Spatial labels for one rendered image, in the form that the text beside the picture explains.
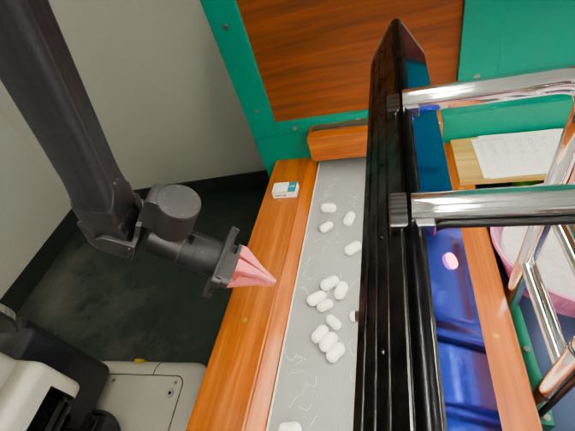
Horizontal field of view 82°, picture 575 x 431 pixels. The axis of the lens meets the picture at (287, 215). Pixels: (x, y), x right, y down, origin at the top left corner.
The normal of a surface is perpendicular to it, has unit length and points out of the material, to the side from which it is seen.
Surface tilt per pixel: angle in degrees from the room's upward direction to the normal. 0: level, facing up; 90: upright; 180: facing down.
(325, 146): 90
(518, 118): 90
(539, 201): 39
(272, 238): 0
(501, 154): 0
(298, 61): 90
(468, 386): 58
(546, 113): 90
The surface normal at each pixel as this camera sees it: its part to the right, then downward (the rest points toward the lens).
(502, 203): -0.32, -0.07
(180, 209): 0.41, -0.58
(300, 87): -0.18, 0.73
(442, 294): 0.66, -0.40
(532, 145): -0.26, -0.68
